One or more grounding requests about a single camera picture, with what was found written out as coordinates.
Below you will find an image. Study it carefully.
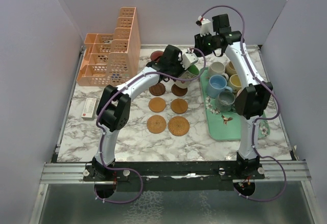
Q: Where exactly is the dark brown wooden coaster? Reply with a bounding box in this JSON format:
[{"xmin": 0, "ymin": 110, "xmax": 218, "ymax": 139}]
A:
[{"xmin": 149, "ymin": 83, "xmax": 166, "ymax": 96}]

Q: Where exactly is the dark walnut coaster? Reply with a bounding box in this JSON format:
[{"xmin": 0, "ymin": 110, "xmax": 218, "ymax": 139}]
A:
[{"xmin": 171, "ymin": 84, "xmax": 188, "ymax": 97}]

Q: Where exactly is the red pink mug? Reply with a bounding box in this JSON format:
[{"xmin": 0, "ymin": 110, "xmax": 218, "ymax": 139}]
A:
[{"xmin": 150, "ymin": 51, "xmax": 163, "ymax": 62}]

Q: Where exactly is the white cream mug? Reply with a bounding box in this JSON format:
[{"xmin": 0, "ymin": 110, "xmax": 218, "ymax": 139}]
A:
[{"xmin": 208, "ymin": 62, "xmax": 229, "ymax": 81}]

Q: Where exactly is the green mug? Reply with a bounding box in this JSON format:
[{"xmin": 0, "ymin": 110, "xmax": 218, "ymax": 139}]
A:
[{"xmin": 175, "ymin": 65, "xmax": 199, "ymax": 89}]

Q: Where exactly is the light wooden coaster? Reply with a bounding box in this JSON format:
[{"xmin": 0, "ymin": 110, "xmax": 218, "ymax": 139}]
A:
[
  {"xmin": 148, "ymin": 97, "xmax": 166, "ymax": 113},
  {"xmin": 171, "ymin": 98, "xmax": 188, "ymax": 114}
]

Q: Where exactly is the light wooden front coaster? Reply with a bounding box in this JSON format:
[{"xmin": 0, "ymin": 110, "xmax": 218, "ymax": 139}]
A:
[{"xmin": 171, "ymin": 98, "xmax": 188, "ymax": 114}]

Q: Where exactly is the woven rattan coaster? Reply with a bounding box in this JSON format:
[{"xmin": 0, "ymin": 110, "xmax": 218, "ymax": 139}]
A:
[
  {"xmin": 168, "ymin": 116, "xmax": 190, "ymax": 136},
  {"xmin": 147, "ymin": 115, "xmax": 167, "ymax": 134}
]

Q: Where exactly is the peach mesh file organizer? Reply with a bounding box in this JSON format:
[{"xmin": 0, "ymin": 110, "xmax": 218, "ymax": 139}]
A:
[{"xmin": 77, "ymin": 7, "xmax": 141, "ymax": 87}]

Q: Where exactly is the mint green tray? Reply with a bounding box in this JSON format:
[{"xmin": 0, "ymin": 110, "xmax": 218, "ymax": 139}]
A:
[{"xmin": 199, "ymin": 66, "xmax": 270, "ymax": 141}]

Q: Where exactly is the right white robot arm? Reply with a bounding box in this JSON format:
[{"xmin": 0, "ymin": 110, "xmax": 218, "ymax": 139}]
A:
[{"xmin": 195, "ymin": 14, "xmax": 272, "ymax": 179}]

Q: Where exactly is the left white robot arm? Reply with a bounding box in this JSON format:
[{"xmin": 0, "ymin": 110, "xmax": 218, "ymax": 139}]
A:
[{"xmin": 92, "ymin": 45, "xmax": 185, "ymax": 181}]

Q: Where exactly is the beige speckled mug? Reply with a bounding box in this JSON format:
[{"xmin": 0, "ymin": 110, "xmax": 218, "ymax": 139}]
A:
[{"xmin": 225, "ymin": 61, "xmax": 237, "ymax": 76}]

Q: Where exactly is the light blue mug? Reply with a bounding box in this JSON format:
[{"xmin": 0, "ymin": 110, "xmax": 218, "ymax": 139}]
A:
[{"xmin": 205, "ymin": 75, "xmax": 233, "ymax": 98}]

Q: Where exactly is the yellow mug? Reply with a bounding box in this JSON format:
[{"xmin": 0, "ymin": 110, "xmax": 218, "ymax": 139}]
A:
[{"xmin": 228, "ymin": 74, "xmax": 242, "ymax": 93}]

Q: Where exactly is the grey mug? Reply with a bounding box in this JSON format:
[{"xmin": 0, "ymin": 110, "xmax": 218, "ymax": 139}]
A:
[{"xmin": 215, "ymin": 91, "xmax": 235, "ymax": 112}]

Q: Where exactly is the small silver card box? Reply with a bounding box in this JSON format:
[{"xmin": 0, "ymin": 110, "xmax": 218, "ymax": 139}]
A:
[{"xmin": 81, "ymin": 97, "xmax": 97, "ymax": 120}]

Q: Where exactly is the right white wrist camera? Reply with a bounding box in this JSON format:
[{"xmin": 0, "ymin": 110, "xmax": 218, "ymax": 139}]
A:
[{"xmin": 196, "ymin": 16, "xmax": 212, "ymax": 37}]

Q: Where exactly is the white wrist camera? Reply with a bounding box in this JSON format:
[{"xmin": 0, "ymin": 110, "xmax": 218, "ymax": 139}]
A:
[
  {"xmin": 196, "ymin": 16, "xmax": 212, "ymax": 37},
  {"xmin": 181, "ymin": 52, "xmax": 198, "ymax": 70}
]

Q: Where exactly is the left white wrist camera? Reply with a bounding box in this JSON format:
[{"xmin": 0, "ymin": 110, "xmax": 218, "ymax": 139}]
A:
[{"xmin": 181, "ymin": 52, "xmax": 198, "ymax": 70}]

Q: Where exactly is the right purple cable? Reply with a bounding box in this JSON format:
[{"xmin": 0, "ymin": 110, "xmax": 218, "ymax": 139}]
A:
[{"xmin": 199, "ymin": 5, "xmax": 287, "ymax": 203}]

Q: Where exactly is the purple cable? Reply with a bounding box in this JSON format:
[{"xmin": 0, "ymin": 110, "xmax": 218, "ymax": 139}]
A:
[
  {"xmin": 199, "ymin": 5, "xmax": 287, "ymax": 203},
  {"xmin": 94, "ymin": 47, "xmax": 207, "ymax": 205}
]

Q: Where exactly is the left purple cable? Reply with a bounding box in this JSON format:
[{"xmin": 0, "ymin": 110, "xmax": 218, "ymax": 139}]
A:
[{"xmin": 94, "ymin": 47, "xmax": 207, "ymax": 205}]

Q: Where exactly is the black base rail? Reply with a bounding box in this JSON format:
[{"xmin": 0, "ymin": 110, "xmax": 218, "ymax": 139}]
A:
[{"xmin": 83, "ymin": 159, "xmax": 265, "ymax": 192}]

